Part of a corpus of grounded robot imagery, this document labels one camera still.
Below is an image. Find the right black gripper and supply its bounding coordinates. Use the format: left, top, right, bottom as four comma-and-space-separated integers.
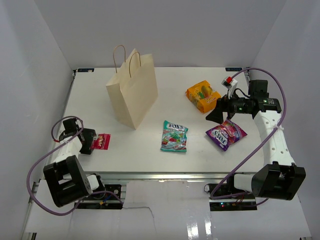
206, 89, 252, 125

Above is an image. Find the red snack packet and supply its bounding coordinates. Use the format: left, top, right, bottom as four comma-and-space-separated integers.
91, 133, 111, 150

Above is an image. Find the green Fox's candy bag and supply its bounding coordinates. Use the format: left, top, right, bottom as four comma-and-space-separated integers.
160, 120, 189, 153

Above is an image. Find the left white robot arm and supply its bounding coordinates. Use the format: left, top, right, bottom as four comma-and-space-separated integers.
43, 118, 106, 208

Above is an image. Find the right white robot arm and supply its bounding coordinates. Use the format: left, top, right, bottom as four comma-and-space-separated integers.
206, 78, 306, 201

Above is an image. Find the purple Fox's candy bag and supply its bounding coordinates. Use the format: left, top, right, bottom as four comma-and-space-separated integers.
205, 119, 247, 152

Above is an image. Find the beige paper bag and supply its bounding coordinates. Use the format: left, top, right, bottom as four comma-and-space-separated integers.
106, 49, 158, 130

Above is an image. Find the orange snack pack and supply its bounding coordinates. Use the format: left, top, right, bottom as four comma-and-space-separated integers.
185, 80, 221, 114

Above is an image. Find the right blue table label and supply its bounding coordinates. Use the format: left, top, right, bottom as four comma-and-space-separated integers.
225, 67, 242, 72

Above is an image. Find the blue table label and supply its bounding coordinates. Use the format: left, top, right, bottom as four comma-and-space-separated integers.
77, 68, 95, 73
225, 67, 242, 72

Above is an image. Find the left blue table label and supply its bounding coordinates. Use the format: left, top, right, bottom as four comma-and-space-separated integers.
77, 68, 95, 73

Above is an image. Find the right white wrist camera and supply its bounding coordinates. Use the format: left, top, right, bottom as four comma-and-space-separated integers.
221, 76, 238, 99

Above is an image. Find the aluminium front rail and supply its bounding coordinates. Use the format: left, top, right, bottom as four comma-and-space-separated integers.
44, 171, 266, 181

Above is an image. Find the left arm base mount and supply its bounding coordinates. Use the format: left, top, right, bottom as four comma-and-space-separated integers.
77, 184, 126, 210

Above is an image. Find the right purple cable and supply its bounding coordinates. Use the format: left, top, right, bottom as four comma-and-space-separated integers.
209, 67, 287, 206

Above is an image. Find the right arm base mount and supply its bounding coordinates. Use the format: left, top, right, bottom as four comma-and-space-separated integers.
209, 183, 258, 212

